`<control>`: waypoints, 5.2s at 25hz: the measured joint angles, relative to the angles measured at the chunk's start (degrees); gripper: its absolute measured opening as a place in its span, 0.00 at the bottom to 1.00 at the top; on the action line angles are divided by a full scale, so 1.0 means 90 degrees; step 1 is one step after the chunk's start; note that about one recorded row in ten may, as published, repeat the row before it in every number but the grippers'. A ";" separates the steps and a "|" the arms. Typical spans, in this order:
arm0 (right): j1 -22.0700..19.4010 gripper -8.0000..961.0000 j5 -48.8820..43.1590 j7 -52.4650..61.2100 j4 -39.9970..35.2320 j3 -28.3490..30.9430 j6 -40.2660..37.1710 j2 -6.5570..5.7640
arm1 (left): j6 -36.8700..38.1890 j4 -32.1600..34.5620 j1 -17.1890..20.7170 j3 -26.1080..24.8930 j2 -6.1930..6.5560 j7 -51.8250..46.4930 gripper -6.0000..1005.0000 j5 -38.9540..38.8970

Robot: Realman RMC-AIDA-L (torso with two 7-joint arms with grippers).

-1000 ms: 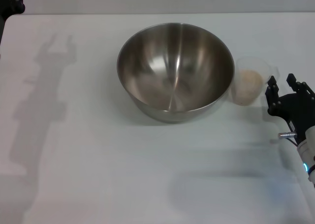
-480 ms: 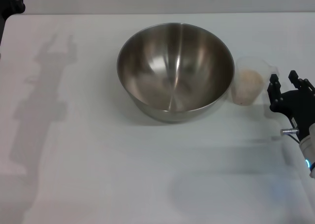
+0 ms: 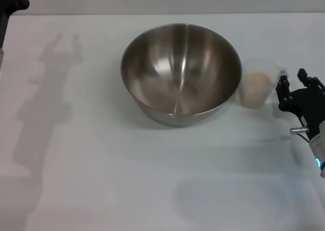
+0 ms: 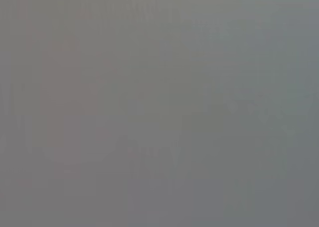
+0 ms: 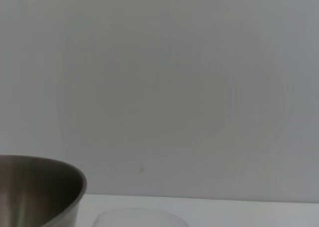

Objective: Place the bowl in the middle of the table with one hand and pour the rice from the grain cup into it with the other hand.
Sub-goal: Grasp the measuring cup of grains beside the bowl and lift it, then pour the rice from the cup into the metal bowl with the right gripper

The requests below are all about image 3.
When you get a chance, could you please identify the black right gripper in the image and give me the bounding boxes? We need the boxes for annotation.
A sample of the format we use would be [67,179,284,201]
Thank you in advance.
[275,68,325,142]

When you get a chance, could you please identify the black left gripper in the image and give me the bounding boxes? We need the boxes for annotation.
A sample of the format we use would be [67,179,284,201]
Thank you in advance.
[0,0,30,50]

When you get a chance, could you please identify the clear plastic measuring cup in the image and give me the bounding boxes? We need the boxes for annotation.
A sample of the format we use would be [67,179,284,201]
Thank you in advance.
[238,58,289,109]

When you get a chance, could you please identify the stainless steel mixing bowl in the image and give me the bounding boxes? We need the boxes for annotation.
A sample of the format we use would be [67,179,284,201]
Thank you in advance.
[120,23,242,127]

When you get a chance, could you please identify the right arm cable with plug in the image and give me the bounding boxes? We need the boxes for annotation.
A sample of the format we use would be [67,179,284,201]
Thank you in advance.
[289,127,311,143]

